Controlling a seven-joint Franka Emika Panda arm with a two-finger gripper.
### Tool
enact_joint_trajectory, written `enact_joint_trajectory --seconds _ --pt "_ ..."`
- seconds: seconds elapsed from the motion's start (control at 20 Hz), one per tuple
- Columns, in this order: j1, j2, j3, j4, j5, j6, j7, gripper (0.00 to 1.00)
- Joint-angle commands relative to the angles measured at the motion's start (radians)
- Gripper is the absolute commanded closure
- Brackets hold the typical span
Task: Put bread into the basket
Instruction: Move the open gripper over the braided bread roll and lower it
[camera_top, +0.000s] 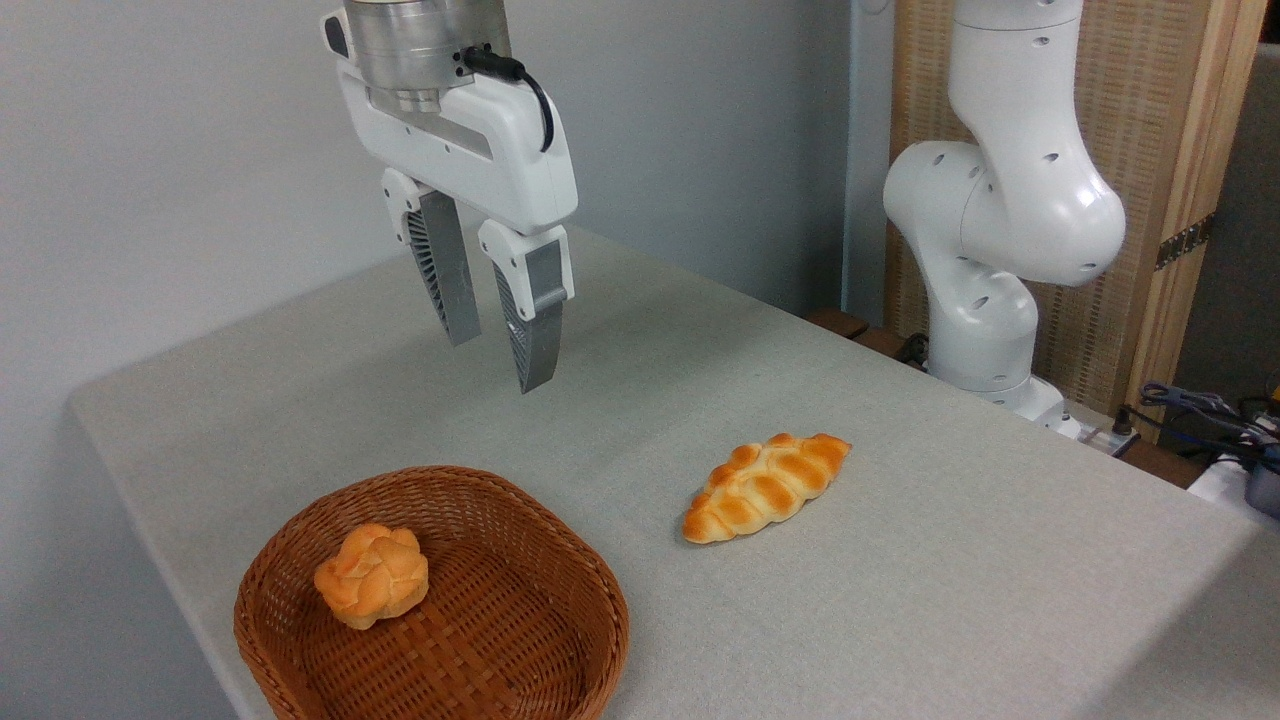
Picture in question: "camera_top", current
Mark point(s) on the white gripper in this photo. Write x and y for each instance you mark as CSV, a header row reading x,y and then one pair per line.
x,y
500,150

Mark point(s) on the long braided bread loaf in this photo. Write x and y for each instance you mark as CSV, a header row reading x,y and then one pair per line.
x,y
765,488

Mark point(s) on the round knotted bread roll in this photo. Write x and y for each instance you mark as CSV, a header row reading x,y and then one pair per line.
x,y
372,578

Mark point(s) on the brown wicker basket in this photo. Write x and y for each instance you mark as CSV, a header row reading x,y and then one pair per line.
x,y
500,625

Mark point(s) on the grey tablecloth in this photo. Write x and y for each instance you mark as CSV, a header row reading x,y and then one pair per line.
x,y
850,620

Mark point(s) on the white power strip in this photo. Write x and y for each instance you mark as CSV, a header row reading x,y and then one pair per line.
x,y
1098,437

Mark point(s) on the wooden woven folding screen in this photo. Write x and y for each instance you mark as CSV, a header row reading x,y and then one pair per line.
x,y
1155,100

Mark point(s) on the black screen hinge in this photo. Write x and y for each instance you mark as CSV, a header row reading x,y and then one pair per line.
x,y
1185,241

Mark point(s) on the white box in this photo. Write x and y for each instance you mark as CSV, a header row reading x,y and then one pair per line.
x,y
1222,488

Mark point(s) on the dark blue container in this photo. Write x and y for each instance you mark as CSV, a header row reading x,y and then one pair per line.
x,y
1265,492

